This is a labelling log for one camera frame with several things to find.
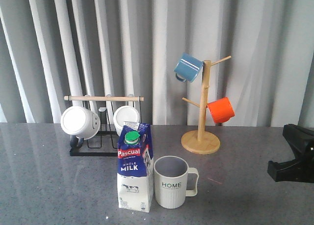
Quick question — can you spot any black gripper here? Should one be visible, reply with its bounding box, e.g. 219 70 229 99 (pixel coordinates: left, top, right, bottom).
267 124 314 183

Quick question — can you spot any Pascual whole milk carton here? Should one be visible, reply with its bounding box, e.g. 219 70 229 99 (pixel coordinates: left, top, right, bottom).
117 121 154 213

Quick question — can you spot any white HOME cup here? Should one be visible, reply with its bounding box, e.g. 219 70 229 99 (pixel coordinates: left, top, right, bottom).
154 155 199 209

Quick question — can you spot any orange mug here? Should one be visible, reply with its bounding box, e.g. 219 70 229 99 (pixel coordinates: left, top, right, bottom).
207 97 235 123

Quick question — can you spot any wooden mug tree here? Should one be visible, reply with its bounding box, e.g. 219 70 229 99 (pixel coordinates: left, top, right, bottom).
181 56 231 155

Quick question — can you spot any blue mug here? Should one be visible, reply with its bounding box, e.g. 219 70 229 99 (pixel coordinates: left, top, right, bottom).
174 53 204 83

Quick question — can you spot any white ribbed hanging mug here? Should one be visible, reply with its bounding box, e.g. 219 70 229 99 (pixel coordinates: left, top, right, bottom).
113 106 140 136

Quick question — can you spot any white smiley hanging mug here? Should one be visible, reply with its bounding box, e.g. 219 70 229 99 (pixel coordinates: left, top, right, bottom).
60 106 101 140

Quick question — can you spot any black wire mug rack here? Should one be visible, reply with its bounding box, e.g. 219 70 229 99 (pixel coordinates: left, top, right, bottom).
64 95 144 157

